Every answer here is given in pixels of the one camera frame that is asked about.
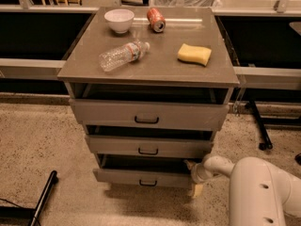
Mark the wire mesh basket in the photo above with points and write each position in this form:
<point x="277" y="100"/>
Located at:
<point x="186" y="3"/>

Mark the clear plastic water bottle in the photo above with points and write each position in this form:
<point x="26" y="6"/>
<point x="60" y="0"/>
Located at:
<point x="127" y="53"/>

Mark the grey bottom drawer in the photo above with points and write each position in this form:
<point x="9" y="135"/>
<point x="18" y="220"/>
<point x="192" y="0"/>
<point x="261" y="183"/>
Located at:
<point x="143" y="171"/>

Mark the black stand leg left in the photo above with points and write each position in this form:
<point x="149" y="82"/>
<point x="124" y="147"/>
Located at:
<point x="46" y="192"/>

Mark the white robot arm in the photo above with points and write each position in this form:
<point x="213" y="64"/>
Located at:
<point x="260" y="193"/>

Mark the grey top drawer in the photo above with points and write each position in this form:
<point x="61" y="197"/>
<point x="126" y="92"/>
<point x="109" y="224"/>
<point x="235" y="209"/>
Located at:
<point x="200" y="117"/>

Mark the black stand leg right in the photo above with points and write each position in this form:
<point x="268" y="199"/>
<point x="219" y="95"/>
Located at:
<point x="266" y="143"/>

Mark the red soda can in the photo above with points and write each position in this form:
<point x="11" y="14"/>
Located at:
<point x="156" y="19"/>

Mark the grey drawer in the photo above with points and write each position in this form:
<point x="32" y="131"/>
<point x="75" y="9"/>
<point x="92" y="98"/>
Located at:
<point x="143" y="171"/>
<point x="149" y="146"/>
<point x="200" y="117"/>

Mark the grey middle drawer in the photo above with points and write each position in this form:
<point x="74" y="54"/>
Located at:
<point x="149" y="146"/>

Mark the grey drawer cabinet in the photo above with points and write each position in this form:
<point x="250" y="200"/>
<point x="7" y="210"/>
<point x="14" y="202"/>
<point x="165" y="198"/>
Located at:
<point x="159" y="76"/>

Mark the white bowl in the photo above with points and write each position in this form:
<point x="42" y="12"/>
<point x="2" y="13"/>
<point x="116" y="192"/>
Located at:
<point x="119" y="20"/>

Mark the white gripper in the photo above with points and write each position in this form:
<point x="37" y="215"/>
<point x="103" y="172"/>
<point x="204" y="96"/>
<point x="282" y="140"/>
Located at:
<point x="197" y="172"/>

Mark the black stand leg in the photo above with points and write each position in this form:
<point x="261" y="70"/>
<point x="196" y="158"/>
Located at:
<point x="266" y="143"/>
<point x="46" y="192"/>

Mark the yellow sponge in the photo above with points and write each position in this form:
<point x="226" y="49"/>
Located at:
<point x="194" y="54"/>

